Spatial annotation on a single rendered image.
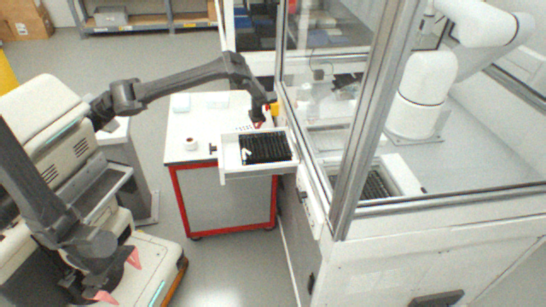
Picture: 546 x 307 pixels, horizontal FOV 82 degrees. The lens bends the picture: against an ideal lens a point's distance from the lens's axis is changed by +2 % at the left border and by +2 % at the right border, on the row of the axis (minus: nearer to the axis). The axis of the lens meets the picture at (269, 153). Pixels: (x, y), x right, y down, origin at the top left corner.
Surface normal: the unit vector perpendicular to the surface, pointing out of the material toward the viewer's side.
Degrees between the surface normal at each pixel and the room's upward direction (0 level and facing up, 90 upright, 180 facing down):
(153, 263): 0
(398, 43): 90
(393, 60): 90
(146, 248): 0
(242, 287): 0
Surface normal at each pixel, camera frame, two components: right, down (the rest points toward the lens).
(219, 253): 0.03, -0.73
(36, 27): 0.23, 0.65
